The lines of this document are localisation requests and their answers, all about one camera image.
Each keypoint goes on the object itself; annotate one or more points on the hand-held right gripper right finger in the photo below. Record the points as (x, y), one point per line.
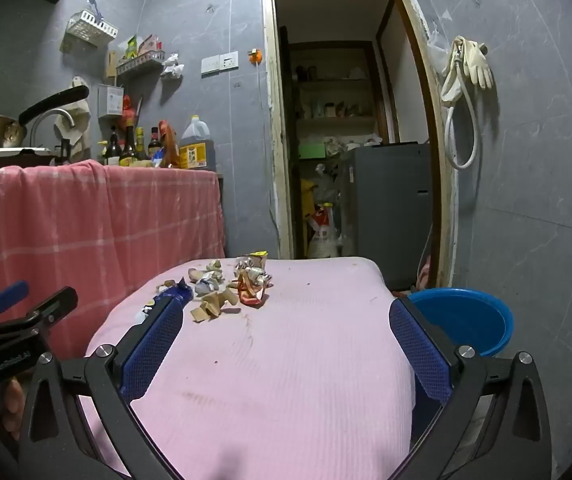
(421, 350)

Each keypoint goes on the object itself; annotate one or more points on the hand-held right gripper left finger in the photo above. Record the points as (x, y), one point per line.
(153, 340)

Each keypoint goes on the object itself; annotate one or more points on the blue plastic bucket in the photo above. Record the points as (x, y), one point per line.
(466, 320)

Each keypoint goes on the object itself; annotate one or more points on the blue snack wrapper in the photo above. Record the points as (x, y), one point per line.
(182, 294)

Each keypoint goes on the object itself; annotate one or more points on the brown paper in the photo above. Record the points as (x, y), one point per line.
(211, 305)

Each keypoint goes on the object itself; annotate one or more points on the white wrapper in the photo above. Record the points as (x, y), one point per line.
(206, 283)

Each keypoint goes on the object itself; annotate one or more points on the red orange wrapper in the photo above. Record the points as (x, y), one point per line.
(248, 295)

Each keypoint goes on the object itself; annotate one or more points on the clear wrapper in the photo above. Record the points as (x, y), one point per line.
(260, 276)

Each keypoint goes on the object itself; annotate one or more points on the yellow snack wrapper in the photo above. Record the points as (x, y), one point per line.
(258, 259)

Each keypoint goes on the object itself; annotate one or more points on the beige peel piece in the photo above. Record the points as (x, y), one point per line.
(214, 264)
(165, 285)

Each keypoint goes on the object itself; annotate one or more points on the pink plastic bag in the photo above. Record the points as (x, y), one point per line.
(425, 272)

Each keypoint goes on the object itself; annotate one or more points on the red checked cloth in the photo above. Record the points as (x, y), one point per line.
(91, 220)

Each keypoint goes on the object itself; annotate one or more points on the pink cloth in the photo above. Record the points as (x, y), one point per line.
(276, 370)

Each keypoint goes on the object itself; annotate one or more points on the grey washing machine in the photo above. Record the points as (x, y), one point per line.
(391, 210)

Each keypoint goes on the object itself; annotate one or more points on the dark sauce bottle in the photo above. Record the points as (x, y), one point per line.
(112, 150)
(154, 146)

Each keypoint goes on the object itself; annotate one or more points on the dark bottle yellow label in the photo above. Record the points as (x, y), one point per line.
(128, 152)

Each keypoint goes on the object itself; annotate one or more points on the yellow cap bottle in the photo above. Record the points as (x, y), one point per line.
(140, 147)

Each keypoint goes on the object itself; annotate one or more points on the chrome faucet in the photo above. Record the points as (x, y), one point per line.
(58, 114)

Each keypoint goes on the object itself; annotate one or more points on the yellow bag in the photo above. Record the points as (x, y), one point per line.
(308, 197)

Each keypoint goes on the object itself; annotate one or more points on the cream towel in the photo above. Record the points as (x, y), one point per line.
(78, 115)

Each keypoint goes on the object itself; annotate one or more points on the large oil bottle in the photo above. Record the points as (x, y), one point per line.
(197, 150)

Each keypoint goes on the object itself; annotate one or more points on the red packet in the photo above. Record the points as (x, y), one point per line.
(127, 110)

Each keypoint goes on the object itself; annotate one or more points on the dark wooden door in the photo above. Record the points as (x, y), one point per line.
(286, 160)

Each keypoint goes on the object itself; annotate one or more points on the green box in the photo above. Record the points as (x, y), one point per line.
(312, 152)

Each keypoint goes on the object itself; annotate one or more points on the wooden cutting board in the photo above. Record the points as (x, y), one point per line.
(111, 67)

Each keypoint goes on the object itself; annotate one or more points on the wooden shelving unit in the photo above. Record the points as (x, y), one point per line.
(336, 120)

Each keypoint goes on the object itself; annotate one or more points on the white rag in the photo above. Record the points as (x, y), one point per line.
(172, 66)

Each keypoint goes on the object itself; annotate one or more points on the cream rubber gloves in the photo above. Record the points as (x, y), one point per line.
(478, 65)

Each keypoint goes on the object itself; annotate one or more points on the clear plastic bag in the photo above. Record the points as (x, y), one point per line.
(436, 45)

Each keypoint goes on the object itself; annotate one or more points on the wooden door frame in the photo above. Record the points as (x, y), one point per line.
(270, 160)

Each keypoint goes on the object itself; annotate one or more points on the wall shelf with packets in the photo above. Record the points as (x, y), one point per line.
(138, 62)

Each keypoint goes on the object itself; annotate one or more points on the white wall basket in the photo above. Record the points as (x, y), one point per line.
(86, 30)

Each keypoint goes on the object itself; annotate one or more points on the white wall switch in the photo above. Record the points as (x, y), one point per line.
(210, 65)

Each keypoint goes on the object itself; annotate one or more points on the white wall socket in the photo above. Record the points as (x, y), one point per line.
(228, 61)

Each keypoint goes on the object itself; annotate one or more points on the orange wall hook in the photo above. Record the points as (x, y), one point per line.
(255, 57)

